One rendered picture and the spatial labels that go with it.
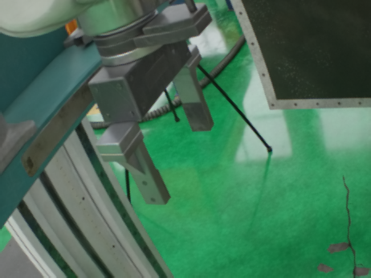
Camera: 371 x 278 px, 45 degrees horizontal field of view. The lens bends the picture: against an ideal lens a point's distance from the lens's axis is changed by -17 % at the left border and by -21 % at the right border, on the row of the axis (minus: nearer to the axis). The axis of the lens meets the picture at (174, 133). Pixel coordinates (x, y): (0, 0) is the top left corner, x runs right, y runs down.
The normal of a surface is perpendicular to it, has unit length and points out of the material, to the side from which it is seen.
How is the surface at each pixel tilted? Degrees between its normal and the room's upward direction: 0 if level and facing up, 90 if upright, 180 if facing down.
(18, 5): 98
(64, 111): 90
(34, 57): 90
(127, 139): 90
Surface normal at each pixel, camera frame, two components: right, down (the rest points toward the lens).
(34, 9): 0.08, 0.55
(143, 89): 0.86, -0.04
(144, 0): 0.73, 0.11
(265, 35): -0.41, 0.59
